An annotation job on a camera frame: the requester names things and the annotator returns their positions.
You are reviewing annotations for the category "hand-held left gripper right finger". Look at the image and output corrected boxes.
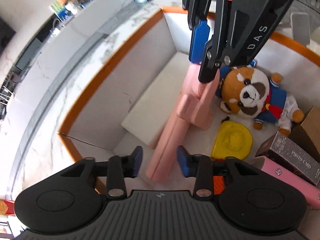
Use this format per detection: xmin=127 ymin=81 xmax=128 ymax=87
xmin=176 ymin=145 xmax=262 ymax=198

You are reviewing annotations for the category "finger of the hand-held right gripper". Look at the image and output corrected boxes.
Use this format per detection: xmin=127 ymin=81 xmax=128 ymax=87
xmin=182 ymin=0 xmax=216 ymax=64
xmin=198 ymin=0 xmax=250 ymax=84

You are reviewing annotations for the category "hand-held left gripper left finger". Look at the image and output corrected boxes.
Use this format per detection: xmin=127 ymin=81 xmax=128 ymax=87
xmin=59 ymin=145 xmax=144 ymax=198

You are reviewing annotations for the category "orange crochet ball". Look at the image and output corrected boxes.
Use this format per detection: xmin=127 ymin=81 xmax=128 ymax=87
xmin=212 ymin=176 xmax=226 ymax=196

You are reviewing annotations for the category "red panda plush toy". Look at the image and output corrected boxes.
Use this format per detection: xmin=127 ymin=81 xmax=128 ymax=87
xmin=215 ymin=59 xmax=306 ymax=136

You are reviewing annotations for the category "white rectangular box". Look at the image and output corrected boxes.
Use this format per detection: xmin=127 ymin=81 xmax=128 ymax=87
xmin=121 ymin=52 xmax=193 ymax=148

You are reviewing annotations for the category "orange cardboard box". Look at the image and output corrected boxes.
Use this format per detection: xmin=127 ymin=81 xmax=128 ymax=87
xmin=57 ymin=6 xmax=320 ymax=195

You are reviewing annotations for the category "pink snap wallet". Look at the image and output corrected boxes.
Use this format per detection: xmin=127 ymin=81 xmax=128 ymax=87
xmin=250 ymin=155 xmax=320 ymax=207

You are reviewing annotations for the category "dark printed card box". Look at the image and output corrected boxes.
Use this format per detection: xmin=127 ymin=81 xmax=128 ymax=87
xmin=255 ymin=131 xmax=320 ymax=187

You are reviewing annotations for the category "brown cardboard box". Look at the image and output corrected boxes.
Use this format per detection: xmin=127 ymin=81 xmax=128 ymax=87
xmin=289 ymin=105 xmax=320 ymax=153

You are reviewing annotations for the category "white rounded square device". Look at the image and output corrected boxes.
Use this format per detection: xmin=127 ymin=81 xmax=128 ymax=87
xmin=290 ymin=12 xmax=314 ymax=47

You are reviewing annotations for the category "white marble TV cabinet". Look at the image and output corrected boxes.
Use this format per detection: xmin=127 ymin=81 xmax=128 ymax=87
xmin=0 ymin=0 xmax=143 ymax=135

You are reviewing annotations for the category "orange drink bottle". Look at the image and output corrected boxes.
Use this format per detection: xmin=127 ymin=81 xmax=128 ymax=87
xmin=0 ymin=199 xmax=16 ymax=216

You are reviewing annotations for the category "green picture board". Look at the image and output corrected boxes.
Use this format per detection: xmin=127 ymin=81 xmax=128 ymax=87
xmin=49 ymin=0 xmax=76 ymax=18

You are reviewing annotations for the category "black television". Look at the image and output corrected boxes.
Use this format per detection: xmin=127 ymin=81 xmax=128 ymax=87
xmin=0 ymin=17 xmax=17 ymax=55

